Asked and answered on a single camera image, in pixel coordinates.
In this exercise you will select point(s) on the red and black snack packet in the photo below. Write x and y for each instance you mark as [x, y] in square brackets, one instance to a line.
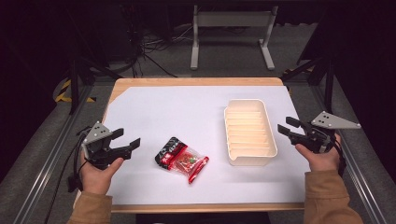
[180, 158]

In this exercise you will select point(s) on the black metal stand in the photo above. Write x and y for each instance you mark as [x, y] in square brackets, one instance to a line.
[320, 71]
[79, 74]

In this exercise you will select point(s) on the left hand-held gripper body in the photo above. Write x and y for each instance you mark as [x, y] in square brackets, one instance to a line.
[99, 146]

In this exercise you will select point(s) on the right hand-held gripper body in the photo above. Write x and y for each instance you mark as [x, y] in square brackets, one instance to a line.
[323, 132]

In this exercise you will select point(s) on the cream plastic divided box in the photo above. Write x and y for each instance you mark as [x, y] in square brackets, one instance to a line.
[249, 132]

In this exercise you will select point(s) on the white metal stand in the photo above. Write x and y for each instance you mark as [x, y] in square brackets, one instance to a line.
[233, 34]

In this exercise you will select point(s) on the white paper sheet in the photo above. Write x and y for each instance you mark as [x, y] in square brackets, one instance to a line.
[199, 146]

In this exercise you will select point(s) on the person's left hand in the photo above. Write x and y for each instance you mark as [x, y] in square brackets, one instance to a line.
[99, 177]

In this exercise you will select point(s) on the person's right hand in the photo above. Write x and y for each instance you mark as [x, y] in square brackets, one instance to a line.
[320, 158]

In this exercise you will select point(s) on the aluminium rail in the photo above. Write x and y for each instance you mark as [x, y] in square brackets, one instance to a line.
[46, 161]
[351, 155]

